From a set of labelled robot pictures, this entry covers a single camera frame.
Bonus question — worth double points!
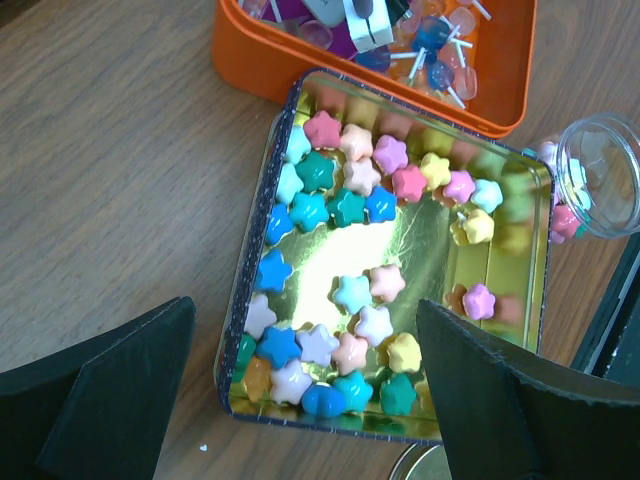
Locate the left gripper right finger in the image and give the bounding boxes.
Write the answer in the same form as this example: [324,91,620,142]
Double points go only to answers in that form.
[416,300,639,479]

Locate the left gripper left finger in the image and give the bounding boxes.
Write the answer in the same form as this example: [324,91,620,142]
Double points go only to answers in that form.
[1,297,195,479]

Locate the star candy tin box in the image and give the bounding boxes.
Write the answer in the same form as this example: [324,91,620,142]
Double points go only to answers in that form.
[214,69,554,445]

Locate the clear plastic jar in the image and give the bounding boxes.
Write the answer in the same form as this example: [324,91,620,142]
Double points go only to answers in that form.
[528,112,639,244]

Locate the orange lollipop box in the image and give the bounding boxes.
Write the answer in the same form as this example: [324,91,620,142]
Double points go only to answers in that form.
[211,1,537,139]

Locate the purple plastic scoop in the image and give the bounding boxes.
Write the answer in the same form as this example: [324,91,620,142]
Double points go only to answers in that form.
[254,0,357,59]

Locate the gold round jar lid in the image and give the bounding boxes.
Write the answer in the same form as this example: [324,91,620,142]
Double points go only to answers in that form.
[388,444,452,480]

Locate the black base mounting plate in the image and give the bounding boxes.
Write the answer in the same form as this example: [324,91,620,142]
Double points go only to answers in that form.
[571,234,640,387]

